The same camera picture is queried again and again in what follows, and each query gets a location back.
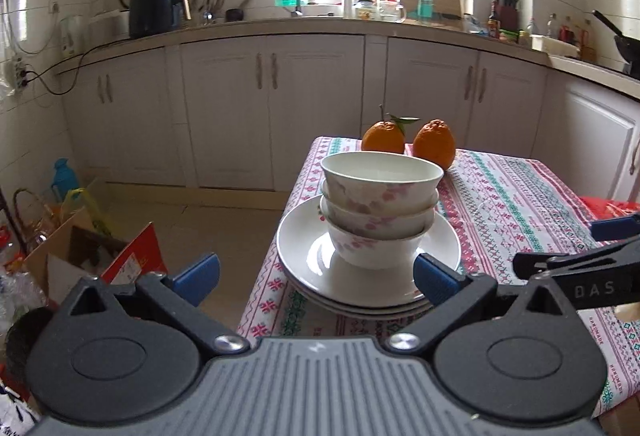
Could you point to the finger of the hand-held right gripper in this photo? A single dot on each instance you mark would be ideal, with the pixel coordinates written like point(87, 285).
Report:
point(615, 228)
point(575, 258)

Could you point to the white kitchen cabinets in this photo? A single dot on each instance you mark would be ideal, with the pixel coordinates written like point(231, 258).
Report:
point(225, 116)

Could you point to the leafless bumpy orange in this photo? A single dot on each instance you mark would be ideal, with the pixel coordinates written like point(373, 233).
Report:
point(434, 144)

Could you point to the knife block with knives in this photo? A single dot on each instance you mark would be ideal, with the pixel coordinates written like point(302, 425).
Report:
point(508, 11)

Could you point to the light kitchen countertop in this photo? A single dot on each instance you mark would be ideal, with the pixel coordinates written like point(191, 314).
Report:
point(225, 25)

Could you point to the yellow plastic bag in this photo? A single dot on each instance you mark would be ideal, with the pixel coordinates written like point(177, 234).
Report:
point(87, 203)

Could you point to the red snack box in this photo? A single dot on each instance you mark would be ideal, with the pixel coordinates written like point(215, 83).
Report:
point(607, 208)

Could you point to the white electric kettle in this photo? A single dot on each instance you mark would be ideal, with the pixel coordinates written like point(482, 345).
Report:
point(71, 36)

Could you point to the cardboard box with red flap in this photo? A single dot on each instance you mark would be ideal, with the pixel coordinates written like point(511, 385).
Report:
point(55, 256)

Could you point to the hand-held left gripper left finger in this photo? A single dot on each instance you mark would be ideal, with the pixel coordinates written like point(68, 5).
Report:
point(197, 278)

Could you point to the utensil holder with utensils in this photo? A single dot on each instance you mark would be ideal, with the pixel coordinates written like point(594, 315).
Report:
point(210, 10)

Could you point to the crumpled clear plastic bag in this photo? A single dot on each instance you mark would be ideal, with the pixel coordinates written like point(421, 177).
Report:
point(475, 25)

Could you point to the dark soy sauce bottle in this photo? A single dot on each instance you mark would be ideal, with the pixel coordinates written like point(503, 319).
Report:
point(494, 24)

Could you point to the pile of clear plastic bags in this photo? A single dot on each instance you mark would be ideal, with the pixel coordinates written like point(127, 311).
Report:
point(12, 291)

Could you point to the black wok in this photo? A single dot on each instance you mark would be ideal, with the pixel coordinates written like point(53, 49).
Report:
point(622, 46)

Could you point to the wicker basket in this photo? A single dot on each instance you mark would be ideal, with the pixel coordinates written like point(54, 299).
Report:
point(30, 221)

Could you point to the white plastic tray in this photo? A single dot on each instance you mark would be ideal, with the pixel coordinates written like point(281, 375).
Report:
point(555, 46)

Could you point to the patterned tablecloth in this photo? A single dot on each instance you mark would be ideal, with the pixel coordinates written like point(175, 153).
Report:
point(505, 196)

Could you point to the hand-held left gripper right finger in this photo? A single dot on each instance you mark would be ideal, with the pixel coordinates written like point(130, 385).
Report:
point(435, 286)

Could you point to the white plate with fruit print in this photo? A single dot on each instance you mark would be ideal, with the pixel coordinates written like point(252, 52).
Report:
point(310, 256)
point(370, 308)
point(370, 314)

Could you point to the brown condiment bottle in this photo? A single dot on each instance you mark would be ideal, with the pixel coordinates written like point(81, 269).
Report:
point(586, 44)

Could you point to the orange with green leaves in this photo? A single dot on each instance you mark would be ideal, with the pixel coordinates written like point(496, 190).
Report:
point(382, 139)

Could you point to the white bowl with pink flowers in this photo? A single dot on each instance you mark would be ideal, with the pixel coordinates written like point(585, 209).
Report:
point(382, 176)
point(375, 218)
point(375, 251)

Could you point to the white countertop appliance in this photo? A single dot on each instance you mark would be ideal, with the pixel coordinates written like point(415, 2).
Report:
point(110, 25)

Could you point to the glass pitcher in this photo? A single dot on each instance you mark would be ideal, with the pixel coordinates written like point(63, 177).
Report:
point(391, 12)

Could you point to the clear glass bottle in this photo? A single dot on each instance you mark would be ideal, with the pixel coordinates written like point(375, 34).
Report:
point(531, 30)

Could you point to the clear capped bottle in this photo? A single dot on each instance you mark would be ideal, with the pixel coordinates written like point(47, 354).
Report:
point(551, 26)

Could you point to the black air fryer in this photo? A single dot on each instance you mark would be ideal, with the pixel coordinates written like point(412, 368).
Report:
point(157, 6)

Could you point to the small black saucepan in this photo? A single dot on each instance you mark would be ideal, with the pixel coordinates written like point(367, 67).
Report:
point(235, 14)

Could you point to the blue plastic bottle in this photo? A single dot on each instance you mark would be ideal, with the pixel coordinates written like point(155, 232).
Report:
point(65, 177)

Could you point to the red condiment bottle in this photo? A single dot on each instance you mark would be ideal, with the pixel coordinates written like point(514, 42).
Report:
point(567, 30)

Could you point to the white power strip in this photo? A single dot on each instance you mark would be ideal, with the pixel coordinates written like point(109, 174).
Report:
point(18, 74)

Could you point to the teal water bottle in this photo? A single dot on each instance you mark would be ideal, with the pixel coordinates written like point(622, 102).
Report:
point(424, 2)

